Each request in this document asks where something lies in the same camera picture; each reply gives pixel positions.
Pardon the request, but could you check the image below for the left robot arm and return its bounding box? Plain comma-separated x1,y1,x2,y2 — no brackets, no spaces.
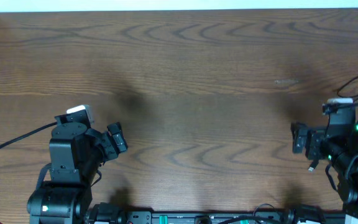
27,110,128,223

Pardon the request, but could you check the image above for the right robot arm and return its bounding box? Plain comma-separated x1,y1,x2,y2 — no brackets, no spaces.
291,104,358,220

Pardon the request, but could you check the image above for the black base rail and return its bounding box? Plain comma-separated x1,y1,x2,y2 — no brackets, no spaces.
85,202,347,224

